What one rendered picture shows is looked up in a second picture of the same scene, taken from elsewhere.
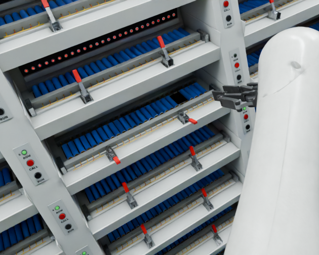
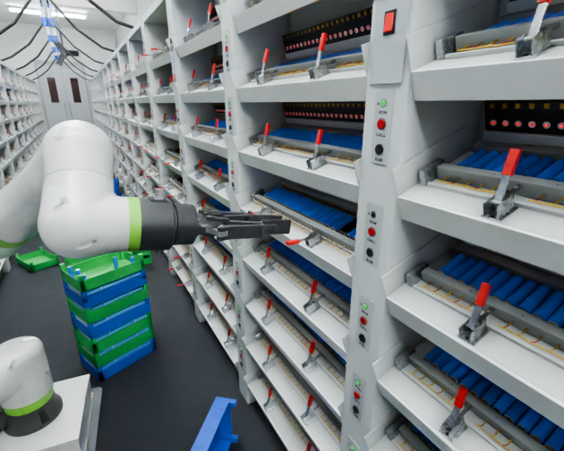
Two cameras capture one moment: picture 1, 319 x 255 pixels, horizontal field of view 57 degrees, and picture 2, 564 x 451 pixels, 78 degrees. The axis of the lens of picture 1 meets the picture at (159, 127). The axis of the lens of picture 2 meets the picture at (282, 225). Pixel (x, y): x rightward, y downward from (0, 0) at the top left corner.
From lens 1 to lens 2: 1.10 m
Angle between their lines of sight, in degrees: 72
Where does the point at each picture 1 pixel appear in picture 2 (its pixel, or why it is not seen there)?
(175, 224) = (286, 337)
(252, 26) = (442, 196)
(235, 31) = (385, 177)
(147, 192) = (278, 277)
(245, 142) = (354, 355)
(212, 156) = (329, 322)
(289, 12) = (551, 229)
